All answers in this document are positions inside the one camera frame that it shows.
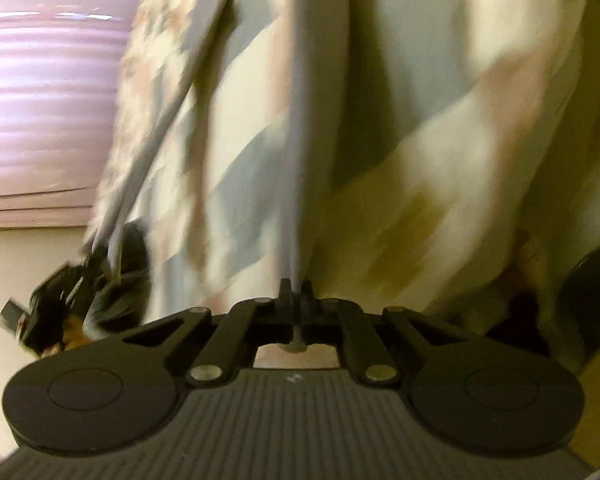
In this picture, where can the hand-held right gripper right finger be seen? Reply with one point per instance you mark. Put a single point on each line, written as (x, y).
(304, 310)

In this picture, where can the pink curtain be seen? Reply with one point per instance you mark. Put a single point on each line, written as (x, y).
(40, 85)

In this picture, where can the checkered pastel blanket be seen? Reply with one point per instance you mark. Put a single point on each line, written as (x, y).
(440, 160)

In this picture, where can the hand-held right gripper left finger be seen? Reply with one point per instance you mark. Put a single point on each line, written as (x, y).
(286, 310)

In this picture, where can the dark round object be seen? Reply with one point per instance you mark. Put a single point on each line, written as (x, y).
(592, 300)

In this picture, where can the grey garment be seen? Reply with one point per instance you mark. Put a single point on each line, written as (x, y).
(305, 135)

